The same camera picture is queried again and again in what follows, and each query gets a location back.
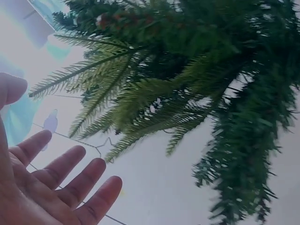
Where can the person's left hand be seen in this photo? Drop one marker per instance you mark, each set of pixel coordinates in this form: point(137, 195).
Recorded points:
point(25, 194)

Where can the green artificial christmas tree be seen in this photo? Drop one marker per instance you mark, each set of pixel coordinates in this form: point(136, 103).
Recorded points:
point(187, 77)

